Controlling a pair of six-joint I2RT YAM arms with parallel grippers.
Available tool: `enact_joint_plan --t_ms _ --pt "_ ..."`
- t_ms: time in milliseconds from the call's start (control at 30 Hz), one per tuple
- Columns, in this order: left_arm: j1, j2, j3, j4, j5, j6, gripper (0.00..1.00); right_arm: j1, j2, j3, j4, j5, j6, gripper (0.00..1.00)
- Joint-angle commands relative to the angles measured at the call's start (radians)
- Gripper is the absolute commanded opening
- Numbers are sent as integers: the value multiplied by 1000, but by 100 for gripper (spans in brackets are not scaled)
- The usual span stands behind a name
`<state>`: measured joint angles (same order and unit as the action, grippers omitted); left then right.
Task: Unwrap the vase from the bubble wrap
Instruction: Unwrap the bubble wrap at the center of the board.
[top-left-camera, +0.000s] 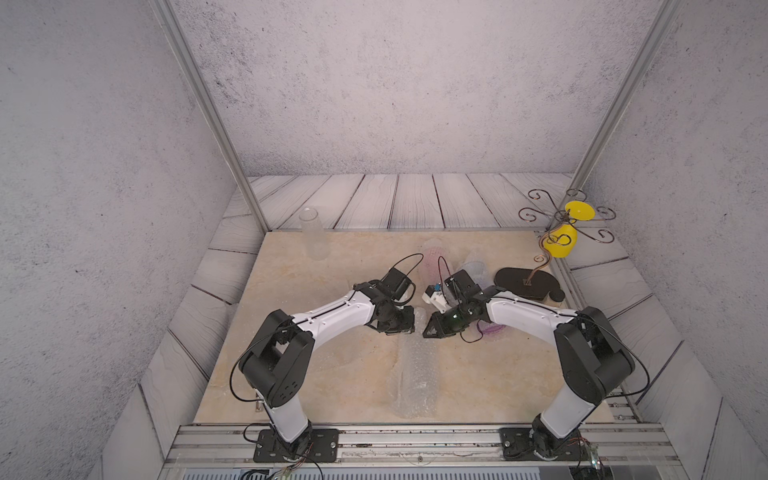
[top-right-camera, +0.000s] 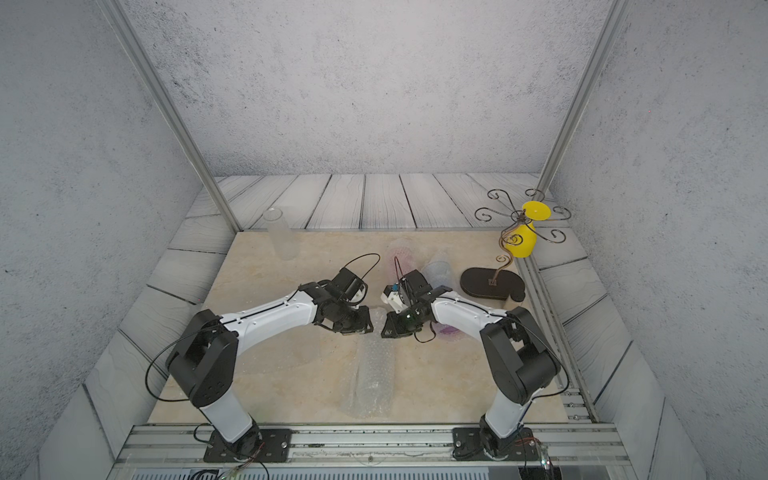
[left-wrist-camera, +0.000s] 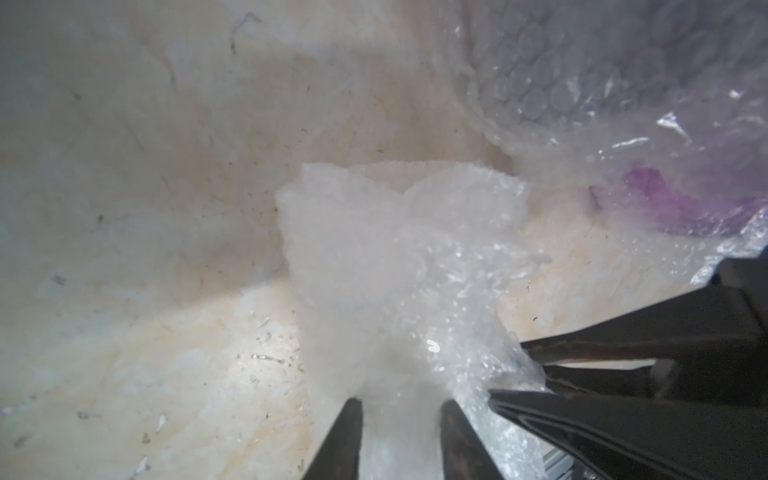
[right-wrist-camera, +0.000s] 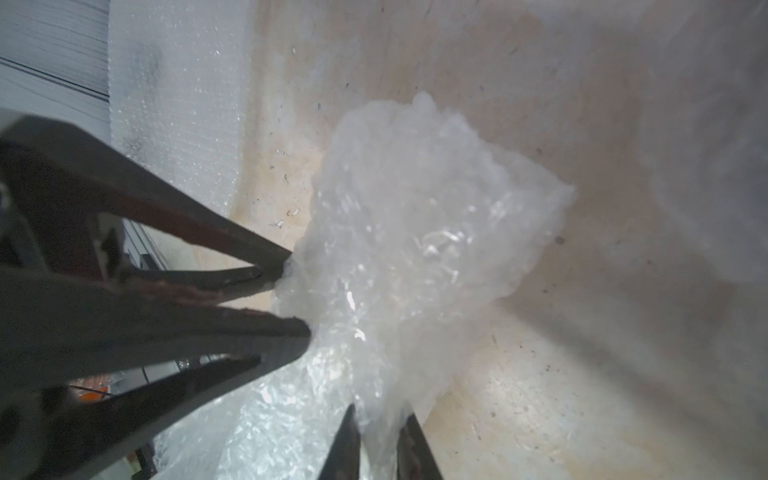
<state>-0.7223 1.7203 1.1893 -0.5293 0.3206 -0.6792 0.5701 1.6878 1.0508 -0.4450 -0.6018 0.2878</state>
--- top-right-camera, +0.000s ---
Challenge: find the yellow plastic wine glass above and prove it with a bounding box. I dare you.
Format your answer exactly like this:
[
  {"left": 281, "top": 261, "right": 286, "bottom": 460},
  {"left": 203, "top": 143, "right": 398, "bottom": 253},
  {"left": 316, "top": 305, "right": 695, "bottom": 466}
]
[{"left": 501, "top": 201, "right": 552, "bottom": 258}]

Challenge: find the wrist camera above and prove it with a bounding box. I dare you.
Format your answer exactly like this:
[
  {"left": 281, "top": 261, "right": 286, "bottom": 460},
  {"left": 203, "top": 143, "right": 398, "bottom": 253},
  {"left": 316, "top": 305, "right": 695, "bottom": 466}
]
[
  {"left": 381, "top": 283, "right": 410, "bottom": 313},
  {"left": 329, "top": 267, "right": 368, "bottom": 303}
]

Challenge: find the left aluminium corner post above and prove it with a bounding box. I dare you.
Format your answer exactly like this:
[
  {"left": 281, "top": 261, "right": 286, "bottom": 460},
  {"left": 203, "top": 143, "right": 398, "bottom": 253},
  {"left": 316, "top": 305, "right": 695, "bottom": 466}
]
[{"left": 97, "top": 0, "right": 244, "bottom": 234}]

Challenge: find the aluminium corner post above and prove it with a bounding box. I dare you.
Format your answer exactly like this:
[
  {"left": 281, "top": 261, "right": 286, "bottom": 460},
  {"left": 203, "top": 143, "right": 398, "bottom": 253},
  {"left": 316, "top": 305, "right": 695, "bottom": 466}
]
[
  {"left": 97, "top": 0, "right": 244, "bottom": 234},
  {"left": 533, "top": 0, "right": 630, "bottom": 200}
]

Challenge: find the black wire glass stand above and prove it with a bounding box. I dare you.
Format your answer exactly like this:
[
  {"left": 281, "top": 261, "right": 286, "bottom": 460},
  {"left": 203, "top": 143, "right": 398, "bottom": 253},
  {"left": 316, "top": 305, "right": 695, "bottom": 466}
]
[{"left": 459, "top": 188, "right": 572, "bottom": 303}]

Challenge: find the clear glass vase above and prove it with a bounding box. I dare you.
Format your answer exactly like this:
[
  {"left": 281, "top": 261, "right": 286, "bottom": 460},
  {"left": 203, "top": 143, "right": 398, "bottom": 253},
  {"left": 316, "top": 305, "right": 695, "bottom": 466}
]
[{"left": 263, "top": 207, "right": 299, "bottom": 261}]

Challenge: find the clear bubble vase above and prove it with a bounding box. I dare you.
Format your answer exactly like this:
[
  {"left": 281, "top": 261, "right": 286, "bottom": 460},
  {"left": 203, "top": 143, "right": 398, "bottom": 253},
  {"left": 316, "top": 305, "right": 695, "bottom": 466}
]
[{"left": 342, "top": 307, "right": 395, "bottom": 419}]

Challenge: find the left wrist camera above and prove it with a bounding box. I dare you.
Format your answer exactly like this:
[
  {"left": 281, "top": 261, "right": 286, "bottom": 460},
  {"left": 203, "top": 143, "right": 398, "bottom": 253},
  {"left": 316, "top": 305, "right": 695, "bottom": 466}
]
[{"left": 329, "top": 267, "right": 368, "bottom": 303}]

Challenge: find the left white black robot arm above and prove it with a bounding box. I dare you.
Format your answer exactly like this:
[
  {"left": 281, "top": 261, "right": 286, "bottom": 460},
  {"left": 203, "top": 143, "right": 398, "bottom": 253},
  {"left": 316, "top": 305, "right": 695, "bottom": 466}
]
[{"left": 166, "top": 280, "right": 373, "bottom": 459}]

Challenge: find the purple bubble wrapped vase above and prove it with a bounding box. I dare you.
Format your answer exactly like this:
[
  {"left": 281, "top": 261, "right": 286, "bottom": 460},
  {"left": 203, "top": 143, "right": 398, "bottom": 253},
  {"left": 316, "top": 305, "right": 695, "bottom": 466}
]
[{"left": 421, "top": 251, "right": 462, "bottom": 341}]

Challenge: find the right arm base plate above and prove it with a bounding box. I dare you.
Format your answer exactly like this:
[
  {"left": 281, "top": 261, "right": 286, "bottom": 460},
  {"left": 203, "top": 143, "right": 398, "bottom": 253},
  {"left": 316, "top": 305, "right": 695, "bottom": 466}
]
[{"left": 452, "top": 427, "right": 540, "bottom": 462}]

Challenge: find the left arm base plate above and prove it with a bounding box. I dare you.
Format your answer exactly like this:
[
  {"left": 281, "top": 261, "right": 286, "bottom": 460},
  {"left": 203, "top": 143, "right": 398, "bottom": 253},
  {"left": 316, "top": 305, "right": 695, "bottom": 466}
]
[{"left": 203, "top": 428, "right": 293, "bottom": 463}]

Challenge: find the pink bubble vase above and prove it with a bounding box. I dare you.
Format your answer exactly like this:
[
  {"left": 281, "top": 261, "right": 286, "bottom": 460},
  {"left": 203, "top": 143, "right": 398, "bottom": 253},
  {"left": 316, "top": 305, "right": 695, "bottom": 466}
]
[{"left": 383, "top": 238, "right": 417, "bottom": 284}]

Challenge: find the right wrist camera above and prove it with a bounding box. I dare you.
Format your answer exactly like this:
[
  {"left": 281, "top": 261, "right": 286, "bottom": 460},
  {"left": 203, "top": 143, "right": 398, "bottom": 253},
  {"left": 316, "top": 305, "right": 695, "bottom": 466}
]
[{"left": 381, "top": 283, "right": 410, "bottom": 313}]

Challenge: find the right aluminium corner post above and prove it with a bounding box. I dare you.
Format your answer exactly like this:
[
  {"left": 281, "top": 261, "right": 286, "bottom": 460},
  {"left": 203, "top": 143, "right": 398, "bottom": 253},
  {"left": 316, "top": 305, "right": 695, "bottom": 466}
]
[{"left": 533, "top": 0, "right": 630, "bottom": 200}]

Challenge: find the aluminium rail frame front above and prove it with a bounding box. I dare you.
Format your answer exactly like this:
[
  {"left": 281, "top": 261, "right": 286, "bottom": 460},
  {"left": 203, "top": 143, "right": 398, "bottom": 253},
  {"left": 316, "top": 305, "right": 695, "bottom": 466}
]
[{"left": 108, "top": 393, "right": 636, "bottom": 479}]

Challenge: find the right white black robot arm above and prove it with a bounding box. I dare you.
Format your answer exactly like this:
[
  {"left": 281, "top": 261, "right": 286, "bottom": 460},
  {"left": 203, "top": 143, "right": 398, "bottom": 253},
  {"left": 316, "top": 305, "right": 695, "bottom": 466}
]
[{"left": 381, "top": 270, "right": 562, "bottom": 460}]

